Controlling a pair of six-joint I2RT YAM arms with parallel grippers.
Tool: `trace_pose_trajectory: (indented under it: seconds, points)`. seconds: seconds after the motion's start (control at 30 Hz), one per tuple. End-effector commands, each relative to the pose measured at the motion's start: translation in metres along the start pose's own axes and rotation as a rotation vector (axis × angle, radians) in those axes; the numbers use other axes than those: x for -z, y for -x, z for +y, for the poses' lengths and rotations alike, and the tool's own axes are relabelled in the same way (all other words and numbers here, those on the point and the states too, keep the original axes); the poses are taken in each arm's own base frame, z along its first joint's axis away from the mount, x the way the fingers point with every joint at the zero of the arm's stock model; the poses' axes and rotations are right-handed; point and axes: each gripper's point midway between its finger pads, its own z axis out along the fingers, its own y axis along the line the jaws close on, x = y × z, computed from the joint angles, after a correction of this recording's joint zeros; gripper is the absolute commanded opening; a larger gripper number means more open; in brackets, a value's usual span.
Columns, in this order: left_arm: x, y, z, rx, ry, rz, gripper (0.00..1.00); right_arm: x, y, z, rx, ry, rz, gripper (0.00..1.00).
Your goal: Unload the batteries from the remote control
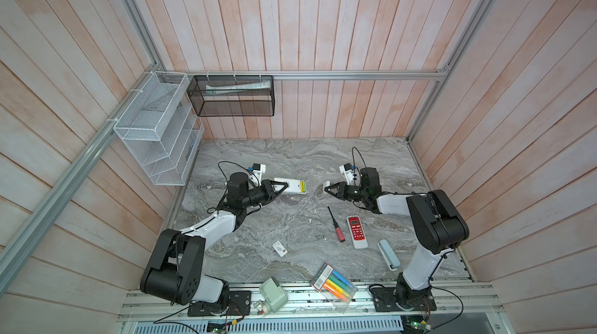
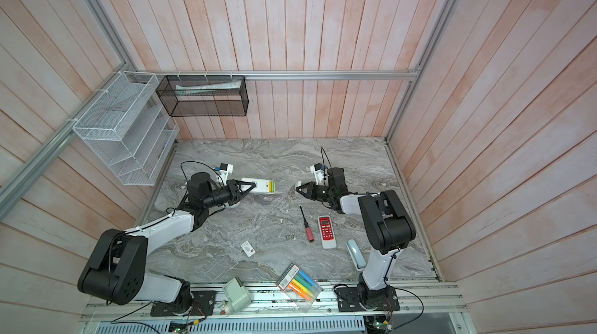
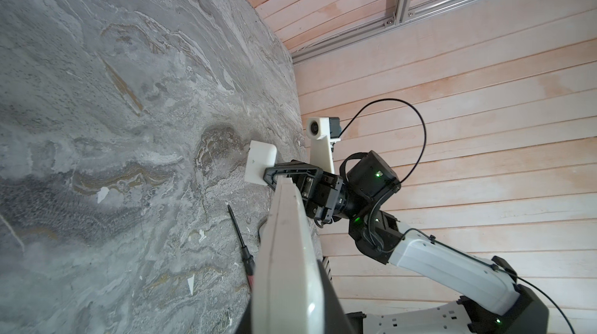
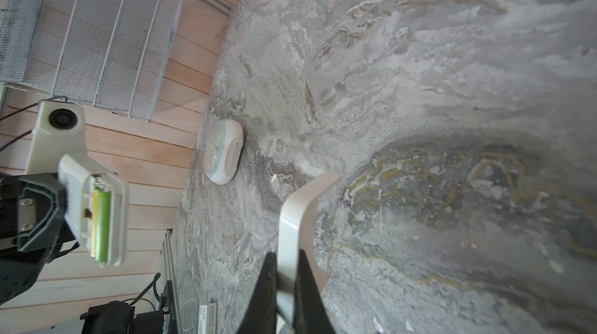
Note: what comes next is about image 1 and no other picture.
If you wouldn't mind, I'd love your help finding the pale green square device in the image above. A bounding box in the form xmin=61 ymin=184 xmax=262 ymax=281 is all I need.
xmin=255 ymin=277 xmax=289 ymax=315

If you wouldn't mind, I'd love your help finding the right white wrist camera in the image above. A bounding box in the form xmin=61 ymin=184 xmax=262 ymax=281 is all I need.
xmin=339 ymin=163 xmax=359 ymax=186

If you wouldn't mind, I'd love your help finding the red handled screwdriver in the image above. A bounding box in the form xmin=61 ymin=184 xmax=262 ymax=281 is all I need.
xmin=327 ymin=206 xmax=346 ymax=242

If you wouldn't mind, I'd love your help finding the white wire mesh shelf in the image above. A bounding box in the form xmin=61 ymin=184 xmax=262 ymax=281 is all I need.
xmin=114 ymin=71 xmax=205 ymax=186

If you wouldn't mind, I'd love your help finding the black wire mesh basket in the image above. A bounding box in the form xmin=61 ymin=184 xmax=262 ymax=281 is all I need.
xmin=187 ymin=74 xmax=276 ymax=118

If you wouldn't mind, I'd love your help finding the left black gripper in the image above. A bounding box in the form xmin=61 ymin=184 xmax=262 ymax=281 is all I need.
xmin=242 ymin=179 xmax=289 ymax=207

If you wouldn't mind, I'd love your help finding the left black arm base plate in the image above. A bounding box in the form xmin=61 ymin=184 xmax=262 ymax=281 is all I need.
xmin=187 ymin=290 xmax=252 ymax=317

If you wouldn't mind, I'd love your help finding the white remote with yellow sticker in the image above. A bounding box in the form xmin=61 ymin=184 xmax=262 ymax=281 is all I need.
xmin=275 ymin=178 xmax=307 ymax=195

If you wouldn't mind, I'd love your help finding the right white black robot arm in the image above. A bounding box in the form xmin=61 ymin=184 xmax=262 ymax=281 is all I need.
xmin=323 ymin=167 xmax=470 ymax=311

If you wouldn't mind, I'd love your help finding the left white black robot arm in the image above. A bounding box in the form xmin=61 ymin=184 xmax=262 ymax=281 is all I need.
xmin=140 ymin=172 xmax=289 ymax=312

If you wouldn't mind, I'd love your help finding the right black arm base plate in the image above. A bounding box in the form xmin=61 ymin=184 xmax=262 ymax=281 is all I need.
xmin=368 ymin=284 xmax=437 ymax=312

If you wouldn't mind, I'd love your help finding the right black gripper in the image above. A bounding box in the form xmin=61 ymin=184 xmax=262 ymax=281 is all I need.
xmin=325 ymin=182 xmax=368 ymax=202

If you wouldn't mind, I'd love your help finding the clear box of markers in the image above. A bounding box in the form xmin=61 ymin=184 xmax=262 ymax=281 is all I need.
xmin=310 ymin=263 xmax=358 ymax=313

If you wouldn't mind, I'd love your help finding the small white card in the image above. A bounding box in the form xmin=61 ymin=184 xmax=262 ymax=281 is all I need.
xmin=272 ymin=241 xmax=288 ymax=257

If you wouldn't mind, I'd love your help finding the red white remote control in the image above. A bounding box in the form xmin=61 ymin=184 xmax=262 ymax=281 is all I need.
xmin=347 ymin=215 xmax=368 ymax=249

